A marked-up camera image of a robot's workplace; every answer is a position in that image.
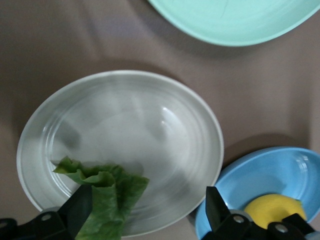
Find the green lettuce leaf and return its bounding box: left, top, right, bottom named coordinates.
left=52, top=156, right=150, bottom=240

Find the beige plate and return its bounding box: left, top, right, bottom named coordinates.
left=16, top=70, right=225, bottom=238

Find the mint green plate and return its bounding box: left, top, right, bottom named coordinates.
left=146, top=0, right=320, bottom=48

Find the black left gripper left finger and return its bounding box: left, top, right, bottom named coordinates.
left=32, top=184, right=93, bottom=240

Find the blue plate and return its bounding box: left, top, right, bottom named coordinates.
left=194, top=146, right=320, bottom=240

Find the yellow lemon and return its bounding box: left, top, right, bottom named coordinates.
left=243, top=193, right=307, bottom=230

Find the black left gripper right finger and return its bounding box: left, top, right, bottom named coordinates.
left=201, top=185, right=253, bottom=240

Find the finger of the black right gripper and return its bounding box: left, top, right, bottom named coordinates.
left=281, top=212, right=308, bottom=226

